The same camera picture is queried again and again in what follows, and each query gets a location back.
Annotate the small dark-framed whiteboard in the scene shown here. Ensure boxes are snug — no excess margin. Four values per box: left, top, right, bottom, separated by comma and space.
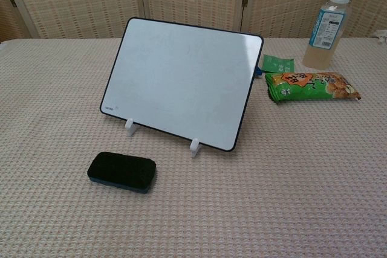
99, 17, 265, 152

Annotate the woven folding screen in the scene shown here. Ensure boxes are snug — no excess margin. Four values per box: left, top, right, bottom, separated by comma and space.
0, 0, 387, 44

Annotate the white plastic board stand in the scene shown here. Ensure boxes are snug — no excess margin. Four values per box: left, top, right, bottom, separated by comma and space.
124, 117, 204, 158

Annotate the black whiteboard eraser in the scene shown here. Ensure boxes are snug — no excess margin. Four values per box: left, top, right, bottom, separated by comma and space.
87, 151, 158, 194

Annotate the green snack bag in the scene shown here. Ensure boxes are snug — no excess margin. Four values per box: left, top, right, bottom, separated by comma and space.
265, 70, 363, 103

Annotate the clear plastic drink bottle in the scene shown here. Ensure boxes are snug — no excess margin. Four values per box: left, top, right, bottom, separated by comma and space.
302, 0, 353, 70

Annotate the small green sachet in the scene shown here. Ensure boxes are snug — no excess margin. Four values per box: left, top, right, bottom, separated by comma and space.
261, 54, 293, 75

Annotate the beige waffle tablecloth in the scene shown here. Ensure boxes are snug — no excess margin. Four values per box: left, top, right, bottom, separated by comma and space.
0, 36, 387, 258

